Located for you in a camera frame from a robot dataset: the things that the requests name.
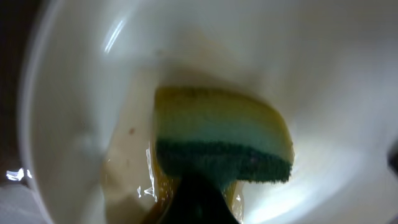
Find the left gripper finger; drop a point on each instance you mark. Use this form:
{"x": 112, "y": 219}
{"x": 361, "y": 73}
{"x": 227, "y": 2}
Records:
{"x": 197, "y": 201}

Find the green yellow sponge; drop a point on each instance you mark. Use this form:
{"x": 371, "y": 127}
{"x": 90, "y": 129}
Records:
{"x": 222, "y": 135}

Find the white plate bottom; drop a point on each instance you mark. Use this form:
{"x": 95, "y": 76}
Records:
{"x": 329, "y": 67}

